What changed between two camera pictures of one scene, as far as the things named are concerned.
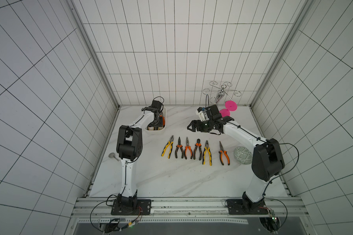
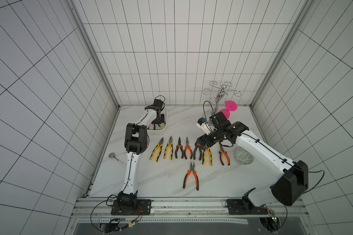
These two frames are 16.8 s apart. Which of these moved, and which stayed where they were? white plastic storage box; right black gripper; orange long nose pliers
Moved: right black gripper
Stayed: orange long nose pliers; white plastic storage box
